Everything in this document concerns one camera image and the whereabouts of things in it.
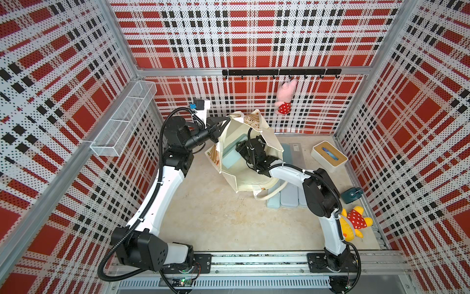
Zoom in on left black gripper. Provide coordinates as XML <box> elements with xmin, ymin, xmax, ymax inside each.
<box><xmin>183</xmin><ymin>116</ymin><xmax>230</xmax><ymax>151</ymax></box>

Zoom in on cream floral canvas bag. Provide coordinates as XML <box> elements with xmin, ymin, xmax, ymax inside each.
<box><xmin>204</xmin><ymin>110</ymin><xmax>284</xmax><ymax>195</ymax></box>

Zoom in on transparent grey pencil case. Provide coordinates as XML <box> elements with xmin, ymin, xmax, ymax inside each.
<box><xmin>290</xmin><ymin>143</ymin><xmax>306</xmax><ymax>169</ymax></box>

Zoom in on mint green pencil case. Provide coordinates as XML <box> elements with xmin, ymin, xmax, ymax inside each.
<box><xmin>266</xmin><ymin>181</ymin><xmax>283</xmax><ymax>209</ymax></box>

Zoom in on light blue pencil case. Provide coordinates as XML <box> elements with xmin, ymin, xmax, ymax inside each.
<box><xmin>297</xmin><ymin>187</ymin><xmax>307</xmax><ymax>208</ymax></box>
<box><xmin>280</xmin><ymin>184</ymin><xmax>299</xmax><ymax>208</ymax></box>

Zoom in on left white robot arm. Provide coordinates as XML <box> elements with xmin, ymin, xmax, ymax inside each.
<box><xmin>97</xmin><ymin>107</ymin><xmax>230</xmax><ymax>282</ymax></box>

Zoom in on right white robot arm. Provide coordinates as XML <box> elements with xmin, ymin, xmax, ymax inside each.
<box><xmin>235</xmin><ymin>131</ymin><xmax>362</xmax><ymax>274</ymax></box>

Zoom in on pink plush pig toy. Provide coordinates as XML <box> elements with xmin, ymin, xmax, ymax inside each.
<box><xmin>274</xmin><ymin>79</ymin><xmax>297</xmax><ymax>115</ymax></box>

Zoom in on white tissue box wooden lid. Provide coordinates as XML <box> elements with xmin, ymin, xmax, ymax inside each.
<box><xmin>310</xmin><ymin>141</ymin><xmax>348</xmax><ymax>173</ymax></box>

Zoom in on yellow plush toy red dress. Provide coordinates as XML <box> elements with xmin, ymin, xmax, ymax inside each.
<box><xmin>340</xmin><ymin>206</ymin><xmax>373</xmax><ymax>242</ymax></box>

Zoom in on small green circuit board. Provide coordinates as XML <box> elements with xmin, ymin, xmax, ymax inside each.
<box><xmin>172</xmin><ymin>278</ymin><xmax>193</xmax><ymax>287</ymax></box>

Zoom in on black wall hook rail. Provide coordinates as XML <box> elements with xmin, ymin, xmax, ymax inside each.
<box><xmin>222</xmin><ymin>68</ymin><xmax>342</xmax><ymax>77</ymax></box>

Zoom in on white wire mesh basket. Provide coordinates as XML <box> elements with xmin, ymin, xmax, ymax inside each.
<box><xmin>91</xmin><ymin>80</ymin><xmax>157</xmax><ymax>157</ymax></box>

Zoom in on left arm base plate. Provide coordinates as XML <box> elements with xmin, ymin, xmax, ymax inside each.
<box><xmin>162</xmin><ymin>254</ymin><xmax>212</xmax><ymax>274</ymax></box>

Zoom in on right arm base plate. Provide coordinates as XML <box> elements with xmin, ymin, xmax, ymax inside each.
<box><xmin>307</xmin><ymin>251</ymin><xmax>359</xmax><ymax>273</ymax></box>

